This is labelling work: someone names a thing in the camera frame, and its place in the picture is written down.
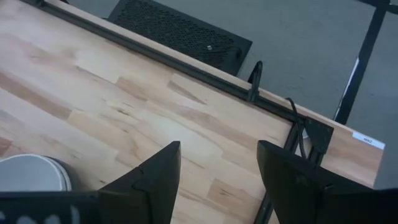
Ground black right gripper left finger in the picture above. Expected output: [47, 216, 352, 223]
[99, 141, 182, 224]

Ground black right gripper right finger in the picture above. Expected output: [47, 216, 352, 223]
[256, 139, 374, 224]

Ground white plate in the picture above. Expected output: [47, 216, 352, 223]
[0, 154, 73, 193]

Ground white paper label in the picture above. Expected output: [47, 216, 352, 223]
[352, 131, 386, 151]

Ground black mesh panel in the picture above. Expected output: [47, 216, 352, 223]
[107, 0, 253, 77]

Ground black corner bracket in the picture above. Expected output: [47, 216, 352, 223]
[303, 116, 335, 167]

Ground thin black cable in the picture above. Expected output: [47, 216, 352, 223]
[285, 97, 308, 159]

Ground black metal frame post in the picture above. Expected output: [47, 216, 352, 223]
[333, 0, 398, 125]

